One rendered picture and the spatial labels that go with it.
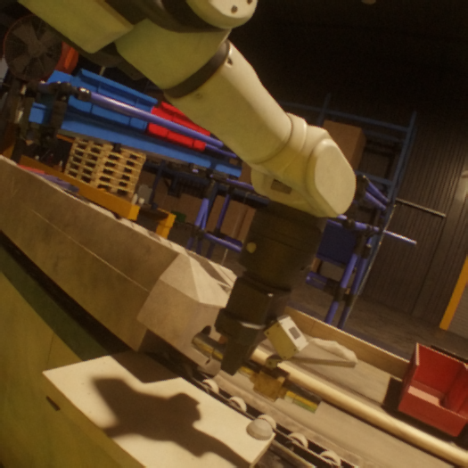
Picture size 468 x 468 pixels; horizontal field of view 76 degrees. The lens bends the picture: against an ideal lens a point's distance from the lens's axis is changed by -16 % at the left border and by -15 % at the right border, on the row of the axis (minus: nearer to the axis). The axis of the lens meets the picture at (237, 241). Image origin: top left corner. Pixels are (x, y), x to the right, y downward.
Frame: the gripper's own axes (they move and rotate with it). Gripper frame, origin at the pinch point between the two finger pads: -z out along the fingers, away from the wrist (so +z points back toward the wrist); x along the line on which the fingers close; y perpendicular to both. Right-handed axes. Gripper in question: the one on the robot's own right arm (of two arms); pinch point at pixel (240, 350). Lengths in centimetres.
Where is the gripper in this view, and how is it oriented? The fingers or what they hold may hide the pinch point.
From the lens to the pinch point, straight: 45.9
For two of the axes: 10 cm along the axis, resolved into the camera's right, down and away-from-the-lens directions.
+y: -8.3, -3.5, 4.3
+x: 4.4, 0.7, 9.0
